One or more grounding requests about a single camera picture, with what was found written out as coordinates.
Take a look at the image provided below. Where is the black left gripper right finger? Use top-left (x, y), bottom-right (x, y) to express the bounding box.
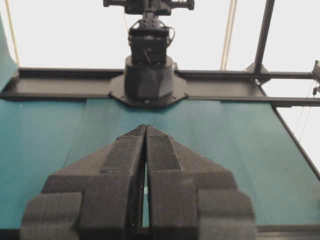
top-left (145, 125), bottom-right (257, 240)

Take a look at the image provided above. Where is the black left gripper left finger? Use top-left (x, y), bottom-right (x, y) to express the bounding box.
top-left (20, 125), bottom-right (146, 240)

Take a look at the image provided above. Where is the black aluminium table frame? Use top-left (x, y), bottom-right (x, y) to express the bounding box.
top-left (0, 0), bottom-right (320, 181)

